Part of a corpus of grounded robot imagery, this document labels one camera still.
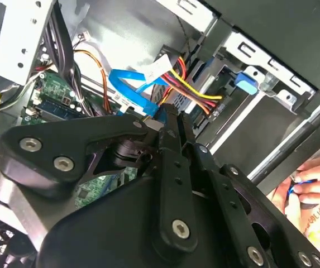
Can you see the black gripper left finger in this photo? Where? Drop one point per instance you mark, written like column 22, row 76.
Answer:
column 50, row 145

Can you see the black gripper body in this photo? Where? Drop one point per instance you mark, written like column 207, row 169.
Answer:
column 106, row 237

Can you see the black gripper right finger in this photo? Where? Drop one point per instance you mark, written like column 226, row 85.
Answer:
column 224, row 195

